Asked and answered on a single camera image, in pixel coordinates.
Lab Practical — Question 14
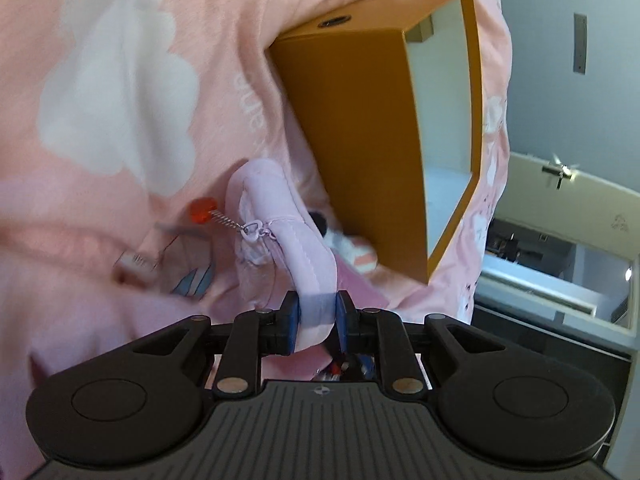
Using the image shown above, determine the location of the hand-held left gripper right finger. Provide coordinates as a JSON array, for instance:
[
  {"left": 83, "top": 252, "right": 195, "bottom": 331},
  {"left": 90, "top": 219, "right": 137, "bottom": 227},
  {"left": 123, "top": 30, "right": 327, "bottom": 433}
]
[{"left": 336, "top": 290, "right": 506, "bottom": 396}]

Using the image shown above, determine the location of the red bead charm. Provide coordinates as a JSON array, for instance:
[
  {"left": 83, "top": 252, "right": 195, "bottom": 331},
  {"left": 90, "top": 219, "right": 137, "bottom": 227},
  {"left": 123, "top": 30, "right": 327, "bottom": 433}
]
[{"left": 189, "top": 199, "right": 218, "bottom": 226}]

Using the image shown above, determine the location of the grey wall plate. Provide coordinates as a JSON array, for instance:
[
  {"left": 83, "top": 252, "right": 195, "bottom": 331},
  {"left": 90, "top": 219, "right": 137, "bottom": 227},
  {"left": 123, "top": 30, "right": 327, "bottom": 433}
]
[{"left": 572, "top": 12, "right": 588, "bottom": 76}]

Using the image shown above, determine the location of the ceiling lamp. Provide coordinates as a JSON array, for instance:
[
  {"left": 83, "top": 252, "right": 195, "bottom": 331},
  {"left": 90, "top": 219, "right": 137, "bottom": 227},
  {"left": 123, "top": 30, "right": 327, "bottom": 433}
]
[{"left": 542, "top": 152, "right": 581, "bottom": 191}]

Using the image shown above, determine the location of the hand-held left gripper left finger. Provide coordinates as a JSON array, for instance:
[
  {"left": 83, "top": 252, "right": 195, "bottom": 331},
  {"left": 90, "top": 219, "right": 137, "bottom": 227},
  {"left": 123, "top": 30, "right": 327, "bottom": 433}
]
[{"left": 132, "top": 290, "right": 301, "bottom": 396}]

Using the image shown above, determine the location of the pink zipper pouch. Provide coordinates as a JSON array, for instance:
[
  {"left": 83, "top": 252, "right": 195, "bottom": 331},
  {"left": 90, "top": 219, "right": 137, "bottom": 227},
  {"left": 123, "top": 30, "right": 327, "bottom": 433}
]
[{"left": 227, "top": 159, "right": 338, "bottom": 353}]

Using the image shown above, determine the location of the pink cloud print blanket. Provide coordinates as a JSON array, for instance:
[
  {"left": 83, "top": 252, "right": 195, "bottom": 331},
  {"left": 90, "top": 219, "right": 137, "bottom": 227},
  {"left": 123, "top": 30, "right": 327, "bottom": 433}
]
[{"left": 0, "top": 0, "right": 516, "bottom": 480}]

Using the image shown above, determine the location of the orange cardboard box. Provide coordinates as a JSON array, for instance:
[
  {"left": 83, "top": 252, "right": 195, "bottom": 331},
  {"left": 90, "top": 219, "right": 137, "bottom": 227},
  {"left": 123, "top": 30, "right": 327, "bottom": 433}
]
[{"left": 267, "top": 0, "right": 485, "bottom": 286}]

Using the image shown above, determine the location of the white paper label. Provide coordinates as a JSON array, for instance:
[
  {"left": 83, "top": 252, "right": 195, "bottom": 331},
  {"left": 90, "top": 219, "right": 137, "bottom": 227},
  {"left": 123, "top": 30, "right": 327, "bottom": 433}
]
[{"left": 115, "top": 250, "right": 161, "bottom": 281}]

